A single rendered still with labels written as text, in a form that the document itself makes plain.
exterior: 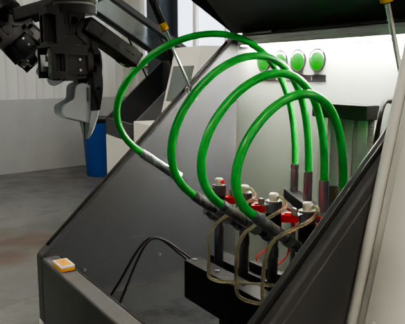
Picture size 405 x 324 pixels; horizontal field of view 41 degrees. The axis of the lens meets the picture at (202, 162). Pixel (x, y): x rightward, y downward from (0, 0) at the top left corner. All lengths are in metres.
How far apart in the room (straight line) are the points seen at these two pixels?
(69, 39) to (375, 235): 0.54
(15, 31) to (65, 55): 0.28
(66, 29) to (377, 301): 0.61
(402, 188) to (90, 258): 0.78
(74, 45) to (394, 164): 0.50
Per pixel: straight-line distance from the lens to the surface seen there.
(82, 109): 0.89
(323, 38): 1.18
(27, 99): 7.82
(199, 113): 1.38
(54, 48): 0.86
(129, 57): 0.92
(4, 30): 1.16
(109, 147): 4.98
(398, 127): 0.80
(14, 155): 7.80
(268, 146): 1.36
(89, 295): 1.04
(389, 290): 0.78
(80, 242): 1.29
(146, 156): 1.09
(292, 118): 1.15
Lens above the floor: 1.35
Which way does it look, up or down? 9 degrees down
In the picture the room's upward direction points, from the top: straight up
